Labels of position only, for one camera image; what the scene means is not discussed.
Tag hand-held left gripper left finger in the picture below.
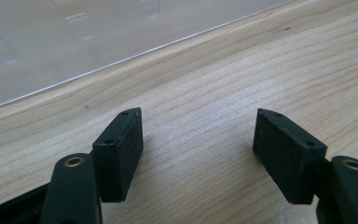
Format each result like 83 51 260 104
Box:
91 106 145 203

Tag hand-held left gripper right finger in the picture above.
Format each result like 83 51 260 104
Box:
252 107 328 205

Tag clear plastic panel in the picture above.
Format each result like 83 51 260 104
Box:
0 0 296 115

